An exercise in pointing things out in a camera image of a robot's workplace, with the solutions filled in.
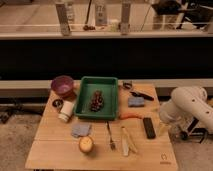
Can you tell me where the black eraser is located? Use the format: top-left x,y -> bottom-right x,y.
143,117 -> 156,139

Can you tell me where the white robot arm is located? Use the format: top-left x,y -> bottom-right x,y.
159,86 -> 213,133

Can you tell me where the green plastic tray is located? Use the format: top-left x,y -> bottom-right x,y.
74,76 -> 118,121

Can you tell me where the yellow peeled banana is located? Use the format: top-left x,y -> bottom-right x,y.
121,126 -> 138,157

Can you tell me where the blue-grey sponge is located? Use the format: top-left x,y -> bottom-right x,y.
128,97 -> 145,107

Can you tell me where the metal fork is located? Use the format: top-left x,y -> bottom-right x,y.
106,121 -> 116,150

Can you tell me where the dark grape bunch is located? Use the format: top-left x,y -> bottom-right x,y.
90,90 -> 104,112

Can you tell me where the yellow apple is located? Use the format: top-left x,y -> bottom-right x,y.
79,136 -> 94,153

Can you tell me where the grey folded cloth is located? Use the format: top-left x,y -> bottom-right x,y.
71,123 -> 91,138

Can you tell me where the white cup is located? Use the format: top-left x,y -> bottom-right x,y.
58,101 -> 74,122

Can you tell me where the small black round lid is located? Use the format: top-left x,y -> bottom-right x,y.
52,99 -> 63,108

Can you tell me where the purple bowl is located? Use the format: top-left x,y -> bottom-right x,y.
51,75 -> 74,98

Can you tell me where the dark ring tape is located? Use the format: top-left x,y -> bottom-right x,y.
123,82 -> 132,90

